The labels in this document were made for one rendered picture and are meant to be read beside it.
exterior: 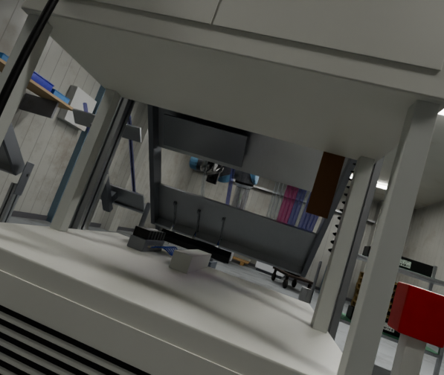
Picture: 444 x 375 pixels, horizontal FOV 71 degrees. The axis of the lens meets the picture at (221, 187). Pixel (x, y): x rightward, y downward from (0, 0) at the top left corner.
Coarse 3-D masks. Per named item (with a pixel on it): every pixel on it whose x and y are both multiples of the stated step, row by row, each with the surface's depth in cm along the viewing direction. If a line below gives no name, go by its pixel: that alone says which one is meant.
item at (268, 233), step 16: (160, 192) 133; (176, 192) 130; (160, 208) 139; (176, 208) 135; (192, 208) 132; (208, 208) 129; (224, 208) 126; (192, 224) 137; (208, 224) 134; (224, 224) 131; (240, 224) 128; (256, 224) 125; (272, 224) 122; (288, 224) 120; (240, 240) 133; (256, 240) 130; (272, 240) 127; (288, 240) 124; (304, 240) 121; (272, 256) 131; (288, 256) 128; (304, 256) 125
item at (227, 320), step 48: (0, 240) 50; (48, 240) 62; (96, 240) 80; (48, 288) 44; (96, 288) 43; (144, 288) 51; (192, 288) 63; (240, 288) 83; (192, 336) 40; (240, 336) 43; (288, 336) 51
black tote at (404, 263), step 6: (366, 246) 310; (366, 252) 305; (402, 258) 294; (408, 258) 293; (402, 264) 293; (408, 264) 292; (414, 264) 291; (420, 264) 291; (426, 264) 290; (414, 270) 290; (420, 270) 290; (426, 270) 289; (432, 270) 288
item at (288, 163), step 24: (168, 120) 107; (192, 120) 108; (168, 144) 113; (192, 144) 109; (216, 144) 106; (240, 144) 103; (264, 144) 104; (288, 144) 101; (240, 168) 113; (264, 168) 109; (288, 168) 106; (312, 168) 103
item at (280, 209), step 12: (276, 192) 114; (288, 192) 112; (300, 192) 111; (276, 204) 117; (288, 204) 115; (300, 204) 113; (276, 216) 120; (288, 216) 118; (300, 216) 116; (312, 216) 115; (312, 228) 118
